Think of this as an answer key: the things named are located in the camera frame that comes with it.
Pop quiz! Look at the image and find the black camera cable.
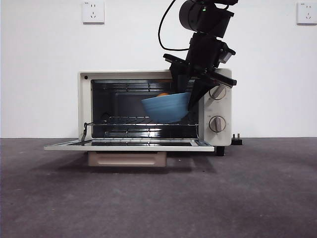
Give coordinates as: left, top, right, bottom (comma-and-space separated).
158, 0, 190, 52

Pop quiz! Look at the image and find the beige oven knob slanted pointer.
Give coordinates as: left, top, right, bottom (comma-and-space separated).
209, 85, 227, 101

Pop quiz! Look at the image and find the blue ribbed bowl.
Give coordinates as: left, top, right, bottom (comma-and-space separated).
141, 92, 192, 124

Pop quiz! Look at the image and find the white wall socket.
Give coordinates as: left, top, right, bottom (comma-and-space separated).
82, 0, 105, 24
296, 2, 317, 25

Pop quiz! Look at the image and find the black power plug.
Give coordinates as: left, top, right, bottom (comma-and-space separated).
231, 133, 244, 145

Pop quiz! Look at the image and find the metal wire oven rack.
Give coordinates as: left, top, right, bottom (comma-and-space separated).
100, 115, 200, 127

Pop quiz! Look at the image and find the cream white Toshiba toaster oven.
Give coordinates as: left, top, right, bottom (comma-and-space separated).
78, 68, 233, 157

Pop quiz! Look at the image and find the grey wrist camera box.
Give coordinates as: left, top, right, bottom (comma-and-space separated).
217, 46, 236, 64

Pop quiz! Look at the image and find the beige oven knob upright pointer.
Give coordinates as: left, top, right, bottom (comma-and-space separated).
209, 116, 227, 133

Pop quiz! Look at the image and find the glass oven door beige handle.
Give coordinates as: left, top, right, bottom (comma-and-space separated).
44, 138, 215, 167

